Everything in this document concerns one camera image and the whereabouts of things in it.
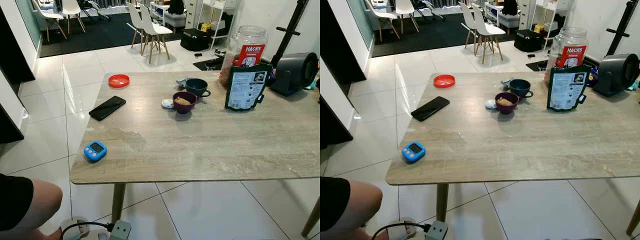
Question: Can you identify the black floor mat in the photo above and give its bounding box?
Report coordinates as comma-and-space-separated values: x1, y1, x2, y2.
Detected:
192, 57, 225, 72
525, 59, 550, 72

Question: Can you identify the white shelf unit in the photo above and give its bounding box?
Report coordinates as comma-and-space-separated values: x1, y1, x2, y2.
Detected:
197, 0, 237, 51
531, 0, 568, 51

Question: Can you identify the blue digital timer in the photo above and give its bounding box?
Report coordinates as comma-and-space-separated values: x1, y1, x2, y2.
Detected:
401, 141, 427, 164
83, 140, 108, 163

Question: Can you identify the person in black shorts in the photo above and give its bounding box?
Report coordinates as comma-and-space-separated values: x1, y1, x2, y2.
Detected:
320, 176, 384, 240
0, 173, 64, 240

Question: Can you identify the black door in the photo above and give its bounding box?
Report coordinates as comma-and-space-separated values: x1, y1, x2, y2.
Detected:
0, 6, 37, 86
320, 0, 369, 85
0, 102, 25, 145
320, 94, 352, 150

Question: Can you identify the large black carpet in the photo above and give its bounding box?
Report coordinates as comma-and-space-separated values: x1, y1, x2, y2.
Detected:
39, 11, 187, 59
371, 11, 521, 59

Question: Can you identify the red round lid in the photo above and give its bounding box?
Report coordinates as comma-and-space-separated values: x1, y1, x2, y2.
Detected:
433, 74, 457, 89
108, 73, 131, 89

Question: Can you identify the clear plastic candy jar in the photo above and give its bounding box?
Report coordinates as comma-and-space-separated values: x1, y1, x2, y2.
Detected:
219, 25, 269, 87
545, 26, 590, 86

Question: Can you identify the purple bowl with handle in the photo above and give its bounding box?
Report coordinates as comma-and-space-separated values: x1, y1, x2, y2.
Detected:
494, 91, 521, 115
172, 90, 199, 115

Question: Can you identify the light wood dining table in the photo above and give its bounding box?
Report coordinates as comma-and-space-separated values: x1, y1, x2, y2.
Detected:
69, 70, 321, 239
385, 71, 640, 237

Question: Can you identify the dark grey desk fan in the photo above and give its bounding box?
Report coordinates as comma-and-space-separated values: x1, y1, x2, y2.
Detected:
268, 52, 321, 97
592, 53, 640, 98

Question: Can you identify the black storage box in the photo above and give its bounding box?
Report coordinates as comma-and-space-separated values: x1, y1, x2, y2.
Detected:
180, 28, 213, 52
513, 28, 546, 53

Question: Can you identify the beige slipper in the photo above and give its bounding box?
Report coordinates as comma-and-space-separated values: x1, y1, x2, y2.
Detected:
59, 217, 92, 240
386, 218, 417, 240

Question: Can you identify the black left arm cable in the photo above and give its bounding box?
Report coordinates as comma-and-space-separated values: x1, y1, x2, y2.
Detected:
59, 221, 113, 240
371, 223, 430, 240

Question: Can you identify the white chair with wooden legs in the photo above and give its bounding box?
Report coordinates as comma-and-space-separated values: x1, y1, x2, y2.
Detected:
61, 0, 87, 35
365, 0, 402, 42
135, 4, 174, 65
470, 5, 507, 65
31, 0, 68, 42
125, 1, 146, 51
394, 0, 418, 33
459, 1, 481, 51

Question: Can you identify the dark blue soup mug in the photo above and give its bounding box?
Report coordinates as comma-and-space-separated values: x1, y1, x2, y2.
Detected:
508, 78, 534, 99
185, 78, 212, 99

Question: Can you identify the black smartphone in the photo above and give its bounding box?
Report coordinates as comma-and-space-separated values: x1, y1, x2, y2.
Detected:
410, 96, 451, 122
88, 95, 127, 122

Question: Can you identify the black gantry stand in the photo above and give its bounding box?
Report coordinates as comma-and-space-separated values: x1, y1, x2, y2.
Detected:
270, 0, 310, 69
605, 0, 639, 57

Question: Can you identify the dark green snack pouch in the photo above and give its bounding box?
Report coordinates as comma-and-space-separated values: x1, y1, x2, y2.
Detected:
224, 63, 274, 112
546, 64, 592, 112

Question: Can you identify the grey upholstered bench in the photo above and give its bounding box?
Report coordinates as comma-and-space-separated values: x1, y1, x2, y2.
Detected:
163, 12, 187, 34
497, 12, 521, 35

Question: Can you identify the white drawer cabinet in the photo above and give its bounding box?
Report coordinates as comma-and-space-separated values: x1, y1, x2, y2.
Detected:
185, 0, 202, 30
518, 0, 536, 31

